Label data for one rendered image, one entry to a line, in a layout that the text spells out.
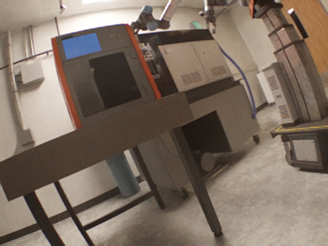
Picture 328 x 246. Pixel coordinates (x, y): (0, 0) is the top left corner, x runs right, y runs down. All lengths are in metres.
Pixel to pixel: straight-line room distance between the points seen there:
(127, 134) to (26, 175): 0.35
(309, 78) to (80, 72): 1.16
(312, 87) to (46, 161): 1.28
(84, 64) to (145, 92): 0.28
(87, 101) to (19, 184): 0.37
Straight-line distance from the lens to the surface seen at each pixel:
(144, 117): 0.62
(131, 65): 0.78
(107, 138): 0.58
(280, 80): 1.21
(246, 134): 1.92
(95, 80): 0.72
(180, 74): 1.64
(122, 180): 2.09
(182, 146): 0.76
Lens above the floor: 0.62
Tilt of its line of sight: level
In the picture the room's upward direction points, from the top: 23 degrees counter-clockwise
